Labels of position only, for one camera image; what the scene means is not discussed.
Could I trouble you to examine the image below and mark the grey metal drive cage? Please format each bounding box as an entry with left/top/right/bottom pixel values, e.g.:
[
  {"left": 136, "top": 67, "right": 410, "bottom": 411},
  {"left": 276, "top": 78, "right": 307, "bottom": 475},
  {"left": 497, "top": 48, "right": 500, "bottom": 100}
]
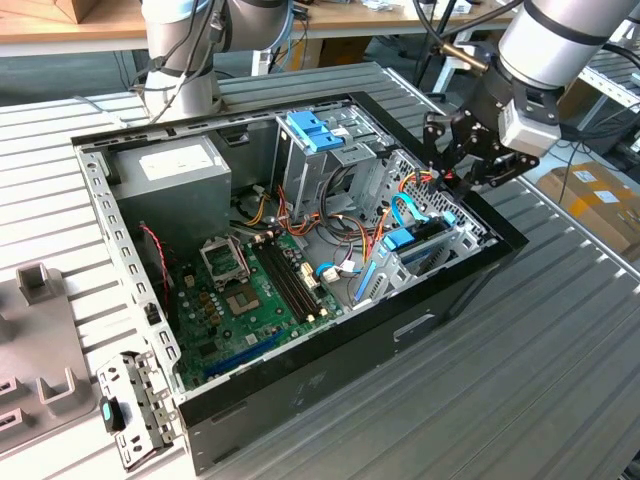
[{"left": 272, "top": 107, "right": 396, "bottom": 221}]

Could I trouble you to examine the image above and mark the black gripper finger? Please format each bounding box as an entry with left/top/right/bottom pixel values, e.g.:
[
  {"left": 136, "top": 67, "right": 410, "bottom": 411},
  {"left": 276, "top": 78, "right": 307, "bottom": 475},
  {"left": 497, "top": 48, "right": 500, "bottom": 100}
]
[
  {"left": 452, "top": 149, "right": 541, "bottom": 199},
  {"left": 423, "top": 111, "right": 464, "bottom": 189}
]

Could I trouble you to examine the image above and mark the black RAM slot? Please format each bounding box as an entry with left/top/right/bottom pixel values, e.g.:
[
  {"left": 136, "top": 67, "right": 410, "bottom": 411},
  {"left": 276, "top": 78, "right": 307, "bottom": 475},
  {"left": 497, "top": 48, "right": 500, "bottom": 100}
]
[
  {"left": 264, "top": 239, "right": 324, "bottom": 317},
  {"left": 252, "top": 243, "right": 309, "bottom": 324}
]

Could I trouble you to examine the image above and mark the brass cable connector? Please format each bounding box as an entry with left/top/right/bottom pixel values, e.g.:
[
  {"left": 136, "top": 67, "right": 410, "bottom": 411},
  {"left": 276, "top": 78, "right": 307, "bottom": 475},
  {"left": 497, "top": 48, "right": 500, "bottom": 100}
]
[{"left": 438, "top": 42, "right": 490, "bottom": 73}]

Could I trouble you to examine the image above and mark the grey parts rack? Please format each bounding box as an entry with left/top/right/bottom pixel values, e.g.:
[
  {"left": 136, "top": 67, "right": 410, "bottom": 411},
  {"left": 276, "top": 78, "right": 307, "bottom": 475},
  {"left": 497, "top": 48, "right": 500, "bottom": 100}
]
[{"left": 0, "top": 264, "right": 99, "bottom": 459}]

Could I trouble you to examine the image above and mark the blue data wire black plug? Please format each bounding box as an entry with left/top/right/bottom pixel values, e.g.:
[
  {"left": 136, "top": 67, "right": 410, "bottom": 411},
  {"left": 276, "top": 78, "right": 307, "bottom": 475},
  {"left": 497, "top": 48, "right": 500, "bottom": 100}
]
[{"left": 389, "top": 193, "right": 457, "bottom": 227}]

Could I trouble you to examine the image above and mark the blue expansion slot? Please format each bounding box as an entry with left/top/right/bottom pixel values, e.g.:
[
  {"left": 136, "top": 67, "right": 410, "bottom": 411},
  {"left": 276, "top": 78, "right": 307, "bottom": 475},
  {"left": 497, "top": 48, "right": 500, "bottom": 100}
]
[{"left": 204, "top": 327, "right": 286, "bottom": 381}]

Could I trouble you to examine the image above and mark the red black twisted wire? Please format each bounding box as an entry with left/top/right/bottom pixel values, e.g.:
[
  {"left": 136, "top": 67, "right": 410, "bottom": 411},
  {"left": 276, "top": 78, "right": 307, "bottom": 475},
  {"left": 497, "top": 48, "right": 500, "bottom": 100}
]
[{"left": 139, "top": 223, "right": 174, "bottom": 306}]

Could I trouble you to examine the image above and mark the CPU socket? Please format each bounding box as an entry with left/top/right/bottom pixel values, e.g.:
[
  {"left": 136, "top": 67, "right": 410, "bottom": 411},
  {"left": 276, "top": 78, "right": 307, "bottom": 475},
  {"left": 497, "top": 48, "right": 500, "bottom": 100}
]
[{"left": 223, "top": 282, "right": 264, "bottom": 317}]

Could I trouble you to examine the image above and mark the grey power supply unit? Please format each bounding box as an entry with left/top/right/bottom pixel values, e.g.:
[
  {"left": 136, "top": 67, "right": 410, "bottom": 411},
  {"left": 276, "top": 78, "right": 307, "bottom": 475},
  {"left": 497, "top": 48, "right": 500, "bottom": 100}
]
[{"left": 112, "top": 134, "right": 234, "bottom": 261}]

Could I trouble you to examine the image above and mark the light blue data wire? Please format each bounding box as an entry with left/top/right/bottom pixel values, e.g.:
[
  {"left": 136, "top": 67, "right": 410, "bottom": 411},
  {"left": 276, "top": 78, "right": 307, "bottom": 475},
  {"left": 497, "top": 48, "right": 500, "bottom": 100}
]
[{"left": 314, "top": 260, "right": 362, "bottom": 284}]

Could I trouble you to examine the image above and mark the large plain cardboard box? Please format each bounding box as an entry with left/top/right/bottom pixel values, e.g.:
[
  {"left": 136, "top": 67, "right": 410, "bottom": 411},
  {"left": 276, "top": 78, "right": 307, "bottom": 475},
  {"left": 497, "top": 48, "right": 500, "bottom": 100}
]
[{"left": 557, "top": 79, "right": 601, "bottom": 121}]

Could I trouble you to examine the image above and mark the black latch with green tab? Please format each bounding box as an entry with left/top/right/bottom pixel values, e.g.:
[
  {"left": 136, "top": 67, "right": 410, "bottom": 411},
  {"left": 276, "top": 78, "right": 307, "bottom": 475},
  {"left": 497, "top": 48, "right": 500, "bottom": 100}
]
[{"left": 98, "top": 396, "right": 127, "bottom": 434}]

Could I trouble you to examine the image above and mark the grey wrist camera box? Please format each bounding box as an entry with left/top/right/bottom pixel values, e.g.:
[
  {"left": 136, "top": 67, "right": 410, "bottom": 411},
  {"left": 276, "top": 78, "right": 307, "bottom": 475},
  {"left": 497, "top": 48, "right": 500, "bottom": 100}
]
[{"left": 498, "top": 94, "right": 562, "bottom": 157}]

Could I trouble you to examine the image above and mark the cardboard box with labels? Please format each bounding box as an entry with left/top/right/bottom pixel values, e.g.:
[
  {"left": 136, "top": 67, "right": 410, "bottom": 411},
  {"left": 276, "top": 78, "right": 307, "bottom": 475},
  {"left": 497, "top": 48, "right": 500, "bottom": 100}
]
[{"left": 535, "top": 160, "right": 640, "bottom": 262}]

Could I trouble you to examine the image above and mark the metal slot bracket cover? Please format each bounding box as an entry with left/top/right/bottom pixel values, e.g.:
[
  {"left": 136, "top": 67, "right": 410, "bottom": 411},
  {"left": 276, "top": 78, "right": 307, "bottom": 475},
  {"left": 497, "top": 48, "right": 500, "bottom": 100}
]
[{"left": 94, "top": 349, "right": 182, "bottom": 474}]

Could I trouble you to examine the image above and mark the black open PC case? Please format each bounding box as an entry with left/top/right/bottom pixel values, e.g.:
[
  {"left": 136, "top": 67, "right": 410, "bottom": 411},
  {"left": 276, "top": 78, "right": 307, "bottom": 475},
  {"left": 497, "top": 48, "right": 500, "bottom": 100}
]
[{"left": 69, "top": 91, "right": 530, "bottom": 476}]

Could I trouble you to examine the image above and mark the metal socket cover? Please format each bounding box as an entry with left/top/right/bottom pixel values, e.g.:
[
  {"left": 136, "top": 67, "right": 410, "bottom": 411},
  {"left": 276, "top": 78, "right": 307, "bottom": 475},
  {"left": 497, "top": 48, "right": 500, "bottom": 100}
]
[{"left": 198, "top": 233, "right": 251, "bottom": 290}]

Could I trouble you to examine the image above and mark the black wire bundle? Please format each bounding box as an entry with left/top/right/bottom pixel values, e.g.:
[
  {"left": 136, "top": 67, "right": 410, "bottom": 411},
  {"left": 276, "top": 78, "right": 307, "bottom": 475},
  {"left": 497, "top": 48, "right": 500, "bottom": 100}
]
[{"left": 319, "top": 164, "right": 386, "bottom": 261}]

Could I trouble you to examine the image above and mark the black stand pole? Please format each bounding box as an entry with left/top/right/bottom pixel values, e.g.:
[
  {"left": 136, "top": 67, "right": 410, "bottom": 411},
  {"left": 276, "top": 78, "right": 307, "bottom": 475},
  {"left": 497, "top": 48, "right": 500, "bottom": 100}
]
[{"left": 415, "top": 19, "right": 459, "bottom": 104}]

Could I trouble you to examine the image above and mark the hard disk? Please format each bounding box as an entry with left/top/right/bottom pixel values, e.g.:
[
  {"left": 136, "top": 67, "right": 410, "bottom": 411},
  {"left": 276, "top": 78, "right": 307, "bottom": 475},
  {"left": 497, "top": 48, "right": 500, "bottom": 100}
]
[{"left": 352, "top": 218, "right": 449, "bottom": 305}]

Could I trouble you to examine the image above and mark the brown box under desk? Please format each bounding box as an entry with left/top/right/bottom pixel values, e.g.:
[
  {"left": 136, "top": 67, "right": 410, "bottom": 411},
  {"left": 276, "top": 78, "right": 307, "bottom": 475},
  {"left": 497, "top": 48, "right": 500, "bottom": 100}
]
[{"left": 299, "top": 37, "right": 374, "bottom": 71}]

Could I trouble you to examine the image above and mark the white metal shelf frame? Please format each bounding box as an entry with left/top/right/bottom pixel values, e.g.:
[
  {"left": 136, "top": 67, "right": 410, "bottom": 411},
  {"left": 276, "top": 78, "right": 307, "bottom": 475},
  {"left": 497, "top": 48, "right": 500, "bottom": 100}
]
[{"left": 574, "top": 39, "right": 640, "bottom": 147}]

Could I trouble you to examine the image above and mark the wooden desk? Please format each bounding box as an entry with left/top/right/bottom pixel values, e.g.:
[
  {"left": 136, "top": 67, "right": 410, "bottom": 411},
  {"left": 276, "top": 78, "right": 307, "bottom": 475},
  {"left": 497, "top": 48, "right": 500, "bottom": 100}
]
[{"left": 0, "top": 0, "right": 516, "bottom": 96}]

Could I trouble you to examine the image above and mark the white plug wire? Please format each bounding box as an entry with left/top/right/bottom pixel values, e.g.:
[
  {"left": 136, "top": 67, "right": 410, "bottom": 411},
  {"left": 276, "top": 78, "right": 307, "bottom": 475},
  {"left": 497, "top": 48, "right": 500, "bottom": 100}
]
[{"left": 319, "top": 259, "right": 364, "bottom": 287}]

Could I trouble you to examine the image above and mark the black camera cable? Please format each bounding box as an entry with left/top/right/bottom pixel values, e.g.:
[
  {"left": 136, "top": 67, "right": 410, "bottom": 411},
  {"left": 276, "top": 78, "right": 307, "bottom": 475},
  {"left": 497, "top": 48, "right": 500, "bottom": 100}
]
[{"left": 599, "top": 42, "right": 640, "bottom": 59}]

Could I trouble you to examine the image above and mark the orange red yellow power wire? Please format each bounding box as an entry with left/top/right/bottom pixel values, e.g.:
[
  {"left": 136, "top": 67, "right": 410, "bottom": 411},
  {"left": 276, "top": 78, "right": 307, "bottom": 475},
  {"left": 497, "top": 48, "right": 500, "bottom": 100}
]
[{"left": 362, "top": 167, "right": 455, "bottom": 264}]

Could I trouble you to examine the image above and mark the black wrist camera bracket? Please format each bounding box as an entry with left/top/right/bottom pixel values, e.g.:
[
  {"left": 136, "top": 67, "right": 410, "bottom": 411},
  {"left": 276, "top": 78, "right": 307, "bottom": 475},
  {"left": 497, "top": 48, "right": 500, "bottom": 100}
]
[{"left": 515, "top": 83, "right": 562, "bottom": 125}]

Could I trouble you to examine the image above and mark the empty blue drive carrier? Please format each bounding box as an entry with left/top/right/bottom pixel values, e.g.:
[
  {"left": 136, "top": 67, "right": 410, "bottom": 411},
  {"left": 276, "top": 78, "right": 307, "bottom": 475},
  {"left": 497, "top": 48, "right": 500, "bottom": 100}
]
[{"left": 287, "top": 110, "right": 346, "bottom": 154}]

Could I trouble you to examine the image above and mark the green motherboard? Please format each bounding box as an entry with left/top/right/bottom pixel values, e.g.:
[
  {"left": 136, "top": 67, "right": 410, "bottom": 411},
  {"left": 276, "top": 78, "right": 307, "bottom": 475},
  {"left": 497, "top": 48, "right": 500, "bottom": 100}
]
[{"left": 169, "top": 232, "right": 346, "bottom": 394}]

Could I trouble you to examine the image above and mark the small brown box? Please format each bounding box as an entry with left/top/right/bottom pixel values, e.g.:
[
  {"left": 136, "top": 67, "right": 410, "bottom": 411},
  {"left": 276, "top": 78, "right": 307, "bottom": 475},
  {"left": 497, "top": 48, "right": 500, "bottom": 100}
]
[{"left": 52, "top": 0, "right": 146, "bottom": 25}]

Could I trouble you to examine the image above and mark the grey metal disk bay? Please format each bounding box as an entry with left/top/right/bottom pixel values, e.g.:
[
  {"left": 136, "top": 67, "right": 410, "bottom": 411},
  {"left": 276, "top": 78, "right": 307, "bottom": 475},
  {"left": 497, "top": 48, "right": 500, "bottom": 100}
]
[{"left": 349, "top": 209, "right": 501, "bottom": 314}]

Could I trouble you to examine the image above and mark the multicoloured power wire bundle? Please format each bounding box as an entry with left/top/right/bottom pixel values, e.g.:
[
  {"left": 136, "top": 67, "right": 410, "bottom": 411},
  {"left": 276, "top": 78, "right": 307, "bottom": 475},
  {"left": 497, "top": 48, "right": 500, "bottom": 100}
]
[{"left": 234, "top": 182, "right": 324, "bottom": 239}]

